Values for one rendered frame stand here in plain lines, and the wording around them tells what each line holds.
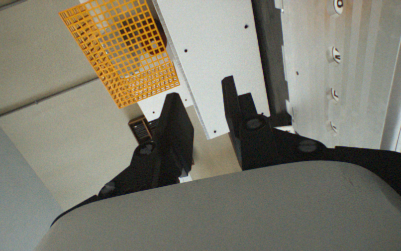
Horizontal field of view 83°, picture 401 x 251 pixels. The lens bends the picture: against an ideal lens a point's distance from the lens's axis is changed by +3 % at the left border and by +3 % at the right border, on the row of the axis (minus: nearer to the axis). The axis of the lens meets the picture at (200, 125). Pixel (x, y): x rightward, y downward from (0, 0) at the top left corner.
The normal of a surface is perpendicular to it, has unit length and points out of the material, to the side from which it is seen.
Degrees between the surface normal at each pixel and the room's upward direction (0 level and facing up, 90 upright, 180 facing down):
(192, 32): 90
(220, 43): 90
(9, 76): 90
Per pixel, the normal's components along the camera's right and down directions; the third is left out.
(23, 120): 0.11, 0.33
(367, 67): -0.93, 0.37
